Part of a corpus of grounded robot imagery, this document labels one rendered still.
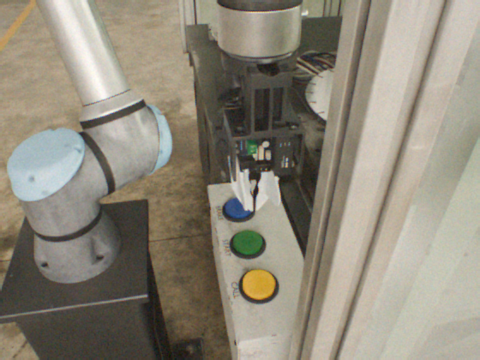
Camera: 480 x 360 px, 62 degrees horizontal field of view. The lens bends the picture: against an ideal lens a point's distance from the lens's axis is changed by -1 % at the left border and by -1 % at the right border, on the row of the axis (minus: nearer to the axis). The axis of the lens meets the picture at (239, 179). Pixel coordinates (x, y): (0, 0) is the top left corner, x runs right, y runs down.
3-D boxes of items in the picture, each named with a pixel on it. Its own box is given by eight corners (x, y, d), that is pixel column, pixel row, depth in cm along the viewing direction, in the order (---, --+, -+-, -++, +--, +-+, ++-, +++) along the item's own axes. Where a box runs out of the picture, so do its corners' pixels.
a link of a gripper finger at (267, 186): (261, 235, 48) (263, 172, 42) (251, 202, 52) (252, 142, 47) (287, 231, 48) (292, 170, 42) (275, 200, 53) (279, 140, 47)
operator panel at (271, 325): (315, 385, 55) (331, 327, 46) (237, 400, 54) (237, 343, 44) (267, 238, 77) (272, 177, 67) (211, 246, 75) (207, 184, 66)
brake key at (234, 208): (254, 223, 60) (254, 213, 59) (227, 226, 60) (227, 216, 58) (249, 205, 63) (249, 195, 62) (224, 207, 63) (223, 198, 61)
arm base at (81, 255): (29, 289, 68) (8, 250, 61) (45, 225, 79) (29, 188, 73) (119, 276, 70) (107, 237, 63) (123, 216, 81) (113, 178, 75)
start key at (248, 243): (264, 258, 55) (265, 249, 54) (236, 262, 54) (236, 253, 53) (258, 237, 58) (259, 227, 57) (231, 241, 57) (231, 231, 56)
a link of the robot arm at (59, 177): (16, 211, 68) (-15, 146, 60) (87, 176, 76) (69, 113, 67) (47, 249, 62) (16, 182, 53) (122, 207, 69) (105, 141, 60)
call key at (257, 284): (278, 302, 50) (279, 292, 48) (246, 307, 49) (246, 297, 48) (270, 276, 53) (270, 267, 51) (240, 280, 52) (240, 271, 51)
